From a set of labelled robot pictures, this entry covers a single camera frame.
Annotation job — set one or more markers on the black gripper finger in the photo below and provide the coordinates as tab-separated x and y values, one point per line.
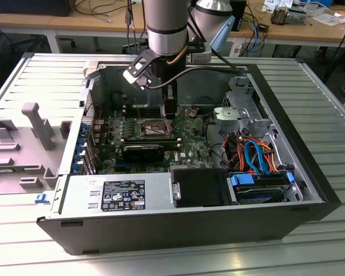
171	109

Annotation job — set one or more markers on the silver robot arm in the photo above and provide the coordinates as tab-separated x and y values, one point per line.
166	28

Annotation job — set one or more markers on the CPU socket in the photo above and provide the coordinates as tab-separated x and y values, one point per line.
153	124

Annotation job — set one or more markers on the metal CPU cooler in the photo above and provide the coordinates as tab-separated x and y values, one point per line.
279	15

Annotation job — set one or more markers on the green motherboard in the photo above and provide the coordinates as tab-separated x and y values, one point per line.
189	135

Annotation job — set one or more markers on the black RAM stick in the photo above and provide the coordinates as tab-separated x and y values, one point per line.
149	140

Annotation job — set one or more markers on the black graphics card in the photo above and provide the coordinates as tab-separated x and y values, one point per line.
143	153

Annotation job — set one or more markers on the silver drive cage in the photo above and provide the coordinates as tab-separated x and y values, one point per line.
245	109

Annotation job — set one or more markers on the silver power supply unit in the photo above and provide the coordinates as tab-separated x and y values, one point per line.
158	198

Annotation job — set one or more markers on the black upright box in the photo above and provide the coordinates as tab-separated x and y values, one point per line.
238	14

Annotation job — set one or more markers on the hard disk in blue carrier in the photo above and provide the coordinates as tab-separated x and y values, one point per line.
241	180

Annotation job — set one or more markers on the small black adapter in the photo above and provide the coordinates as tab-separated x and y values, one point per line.
263	27

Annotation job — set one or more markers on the black and silver PC case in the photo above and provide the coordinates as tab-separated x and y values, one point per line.
161	230

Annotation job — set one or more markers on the grey parts rack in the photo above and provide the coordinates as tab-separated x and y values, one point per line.
36	120

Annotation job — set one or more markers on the wooden desk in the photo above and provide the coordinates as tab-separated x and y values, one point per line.
31	23

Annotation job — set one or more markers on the black computer tower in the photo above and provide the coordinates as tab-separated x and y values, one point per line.
31	7

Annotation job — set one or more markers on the small blue clip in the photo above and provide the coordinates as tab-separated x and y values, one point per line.
41	199

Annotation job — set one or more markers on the white paper sheets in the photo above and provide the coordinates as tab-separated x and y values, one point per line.
329	18

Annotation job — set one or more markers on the silver camera with black bracket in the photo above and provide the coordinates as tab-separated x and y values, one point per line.
130	76

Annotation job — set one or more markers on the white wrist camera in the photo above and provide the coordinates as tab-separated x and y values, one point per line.
199	56

